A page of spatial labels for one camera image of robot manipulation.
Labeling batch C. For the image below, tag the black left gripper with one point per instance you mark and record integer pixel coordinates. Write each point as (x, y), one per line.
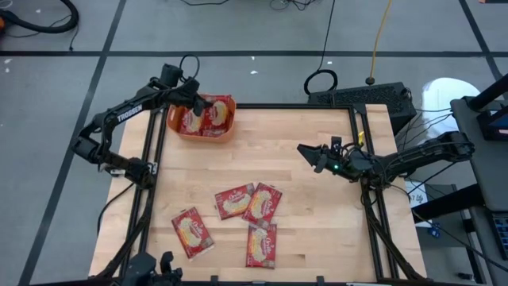
(186, 92)

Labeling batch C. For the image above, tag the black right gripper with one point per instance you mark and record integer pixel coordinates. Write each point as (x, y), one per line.
(353, 165)

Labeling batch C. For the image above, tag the orange plastic basket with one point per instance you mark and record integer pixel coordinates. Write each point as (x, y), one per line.
(198, 139)

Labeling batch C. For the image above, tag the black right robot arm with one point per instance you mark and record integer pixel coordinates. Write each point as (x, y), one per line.
(416, 155)

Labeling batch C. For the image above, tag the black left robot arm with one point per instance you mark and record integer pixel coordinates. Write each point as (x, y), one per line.
(127, 113)

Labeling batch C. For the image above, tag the small yellow tag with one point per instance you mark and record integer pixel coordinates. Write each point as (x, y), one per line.
(361, 137)

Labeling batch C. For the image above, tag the black computer case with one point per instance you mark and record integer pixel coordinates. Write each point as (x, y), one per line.
(357, 97)

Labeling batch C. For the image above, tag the white paper sheet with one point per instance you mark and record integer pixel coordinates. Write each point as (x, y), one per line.
(416, 196)

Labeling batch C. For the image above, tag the black desk leg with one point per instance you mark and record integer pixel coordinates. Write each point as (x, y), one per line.
(448, 200)

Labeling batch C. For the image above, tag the small blue object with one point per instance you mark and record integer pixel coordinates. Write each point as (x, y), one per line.
(436, 230)

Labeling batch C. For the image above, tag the white rounded object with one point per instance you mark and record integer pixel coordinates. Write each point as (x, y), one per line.
(444, 99)

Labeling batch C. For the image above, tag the grey desk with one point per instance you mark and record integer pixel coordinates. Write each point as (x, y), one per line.
(480, 171)

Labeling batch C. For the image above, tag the black desk device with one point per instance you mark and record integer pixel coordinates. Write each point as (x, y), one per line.
(492, 119)

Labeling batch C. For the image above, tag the small black floor item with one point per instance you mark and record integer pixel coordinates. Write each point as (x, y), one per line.
(462, 275)

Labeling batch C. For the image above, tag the dark keyboard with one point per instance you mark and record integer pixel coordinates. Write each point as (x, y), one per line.
(502, 234)

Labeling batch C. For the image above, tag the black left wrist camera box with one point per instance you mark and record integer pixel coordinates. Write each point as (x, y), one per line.
(170, 74)

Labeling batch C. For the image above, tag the black aluminium table frame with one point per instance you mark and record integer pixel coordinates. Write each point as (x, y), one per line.
(278, 106)

